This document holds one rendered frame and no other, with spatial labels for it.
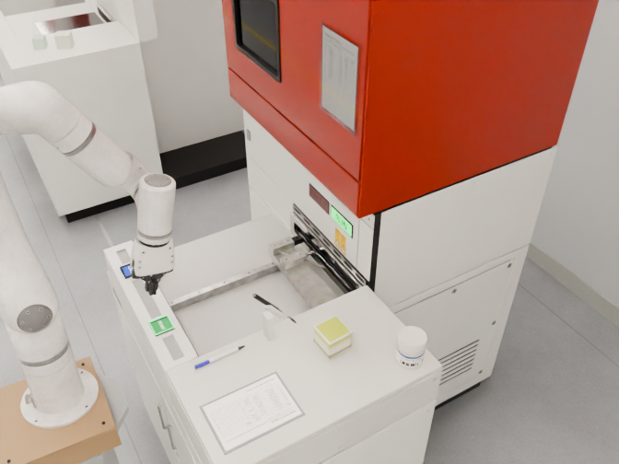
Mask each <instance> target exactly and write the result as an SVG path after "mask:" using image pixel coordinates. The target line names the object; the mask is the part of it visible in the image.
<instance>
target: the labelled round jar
mask: <svg viewBox="0 0 619 464"><path fill-rule="evenodd" d="M425 349H426V333H425V332H424V331H423V330H422V329H420V328H418V327H415V326H407V327H404V328H402V329H401V330H400V332H399V337H398V343H397V350H396V357H395V360H396V363H397V365H398V366H399V367H401V368H402V369H405V370H409V371H413V370H416V369H418V368H419V367H421V365H422V364H423V360H424V355H425Z"/></svg>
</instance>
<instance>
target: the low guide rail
mask: <svg viewBox="0 0 619 464"><path fill-rule="evenodd" d="M277 271H280V270H279V268H278V267H277V266H276V265H275V263H274V262H271V263H268V264H265V265H264V266H261V267H259V268H256V269H253V270H251V271H248V272H246V273H242V274H240V275H237V276H234V277H232V278H229V279H227V280H225V281H222V282H220V283H217V284H213V285H210V286H208V287H206V288H204V289H201V290H198V291H196V292H193V293H191V294H189V295H186V296H182V297H180V298H177V299H174V300H172V301H169V302H168V303H169V305H170V307H171V309H172V310H173V312H174V311H176V310H179V309H182V308H184V307H188V306H190V305H192V304H195V303H197V302H200V301H203V300H205V299H207V298H209V297H212V296H216V295H218V294H221V293H224V292H226V291H228V290H230V289H233V288H235V287H238V286H240V285H243V284H246V283H249V282H251V281H254V280H256V279H259V278H261V277H264V276H266V275H268V274H271V273H275V272H277Z"/></svg>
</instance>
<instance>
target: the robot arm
mask: <svg viewBox="0 0 619 464"><path fill-rule="evenodd" d="M32 133H35V134H38V135H40V136H41V137H42V138H44V139H45V140H46V141H47V142H49V143H50V144H51V145H52V146H54V147H55V148H56V149H57V150H58V151H60V152H61V153H62V154H63V155H65V156H66V157H67V158H68V159H70V160H71V161H72V162H73V163H75V164H76V165H77V166H78V167H80V168H81V169H82V170H84V171H85V172H86V173H87V174H88V175H89V176H90V177H91V178H93V179H94V180H96V181H97V182H99V183H100V184H102V185H104V186H108V187H116V186H120V187H121V188H122V189H124V190H125V191H126V192H127V193H129V194H130V195H131V196H132V197H133V199H134V201H135V203H136V207H137V233H136V235H137V236H136V237H135V239H134V244H133V248H132V254H131V268H133V270H132V273H131V276H132V278H133V279H139V278H141V279H142V280H144V281H145V282H146V283H145V290H146V291H147V292H148V293H149V295H150V296H152V295H156V294H157V290H158V282H160V279H161V278H162V277H163V276H164V275H165V274H166V273H170V272H172V271H173V266H174V247H173V240H172V228H173V216H174V204H175V191H176V182H175V180H174V179H173V178H172V177H170V176H168V175H166V174H161V173H152V172H151V171H150V170H149V169H148V168H147V167H146V166H145V165H144V164H143V163H142V162H141V161H140V160H139V159H138V158H137V157H135V156H134V155H133V154H131V153H129V152H124V151H123V150H122V149H121V148H120V147H119V146H117V145H116V144H115V143H114V142H113V141H112V140H111V139H110V137H109V136H108V135H106V134H105V133H104V132H103V131H102V130H101V129H100V128H99V127H98V126H97V125H96V124H95V123H94V122H92V121H91V120H90V119H89V118H88V117H87V116H86V115H85V114H84V113H83V112H82V111H81V110H79V109H78V108H77V107H76V106H75V105H74V104H73V103H72V102H71V101H70V100H68V99H67V98H66V97H65V96H64V95H63V94H62V93H60V92H59V91H58V90H57V89H55V88H54V87H52V86H50V85H48V84H46V83H43V82H41V81H34V80H30V81H22V82H18V83H15V84H11V85H7V86H3V87H0V134H32ZM151 274H153V276H151ZM0 316H1V318H2V320H3V322H4V324H5V327H6V331H7V334H8V336H9V339H10V341H11V343H12V346H13V348H14V351H15V354H16V356H17V359H18V362H19V364H20V367H21V370H22V372H23V375H24V377H25V379H26V382H27V384H28V389H27V390H26V391H25V393H24V395H23V397H22V400H21V403H20V409H21V413H22V415H23V417H24V419H25V420H26V421H27V422H28V423H29V424H31V425H33V426H35V427H38V428H42V429H54V428H60V427H64V426H67V425H69V424H71V423H74V422H76V421H78V420H79V419H81V418H82V417H84V416H85V415H86V414H87V413H88V412H89V411H90V410H91V409H92V407H93V406H94V404H95V403H96V401H97V398H98V395H99V386H98V383H97V380H96V379H95V378H94V377H93V376H92V375H91V374H90V373H89V372H88V371H86V370H83V369H79V368H77V365H76V360H75V357H74V354H73V351H72V348H71V345H70V342H69V339H68V336H67V333H66V330H65V327H64V323H63V320H62V317H61V315H60V312H59V301H58V296H57V294H56V292H55V290H54V288H53V285H52V283H51V281H50V279H49V277H48V275H47V272H46V271H45V269H44V268H43V266H42V264H41V262H40V261H39V260H38V258H37V256H36V254H35V252H34V250H33V248H32V246H31V245H30V243H29V240H28V237H27V235H26V233H25V230H24V228H23V226H22V224H21V222H20V220H19V217H18V213H17V211H16V208H15V206H14V204H13V202H12V200H11V197H10V195H9V192H8V190H7V187H6V184H5V181H4V178H3V175H2V172H1V170H0Z"/></svg>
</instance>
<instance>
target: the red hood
mask: <svg viewBox="0 0 619 464"><path fill-rule="evenodd" d="M598 4H599V0H222V9H223V19H224V31H225V41H226V51H227V62H228V82H229V93H230V96H231V97H232V98H233V99H234V100H235V101H236V102H237V103H239V104H240V106H241V107H242V108H243V109H244V110H246V111H247V112H248V113H249V114H250V115H251V116H252V118H253V119H254V120H255V121H257V122H258V123H259V124H260V125H261V126H262V127H263V128H264V129H265V130H266V131H267V132H268V133H269V134H270V135H271V136H272V137H273V138H274V139H275V140H276V141H277V142H278V143H280V144H281V145H282V146H283V147H284V148H285V149H286V150H287V151H288V152H289V153H290V154H291V155H292V156H293V157H294V158H295V159H296V160H297V161H298V162H300V163H301V164H302V165H303V166H304V167H305V168H306V169H307V170H308V171H309V172H310V173H311V174H312V175H313V176H314V177H315V178H316V179H317V180H318V181H319V182H321V183H322V184H323V185H324V186H325V187H326V188H327V189H328V190H329V191H330V192H331V193H332V194H333V195H334V196H335V197H336V198H337V199H338V200H339V201H340V202H342V203H343V204H344V205H345V206H346V207H347V208H348V209H349V210H350V211H351V212H352V213H353V214H354V215H355V216H356V217H357V218H358V219H359V218H362V217H365V216H367V215H372V214H374V213H376V212H379V211H381V210H384V209H387V208H389V207H392V206H394V205H396V204H399V203H403V202H406V201H409V200H411V199H414V198H416V197H418V196H421V195H424V194H426V193H429V192H432V191H435V190H438V189H440V188H443V187H446V186H448V185H451V184H453V183H455V182H458V181H461V180H465V179H468V178H470V177H472V176H475V175H477V174H480V173H483V172H485V171H488V170H490V169H492V168H497V167H499V166H502V165H505V164H507V163H509V162H512V161H514V160H517V159H520V158H522V157H526V156H528V155H531V154H534V153H536V152H539V151H542V150H544V149H546V148H549V147H551V146H554V145H557V143H558V139H559V136H560V133H561V130H562V127H563V123H564V120H565V117H566V111H567V108H568V105H569V101H570V99H571V95H572V92H573V88H574V85H575V82H576V79H577V76H578V70H579V67H580V64H581V60H582V57H583V54H584V51H585V48H586V44H587V41H588V37H589V35H590V29H591V26H592V22H593V19H594V16H595V13H596V9H597V6H598Z"/></svg>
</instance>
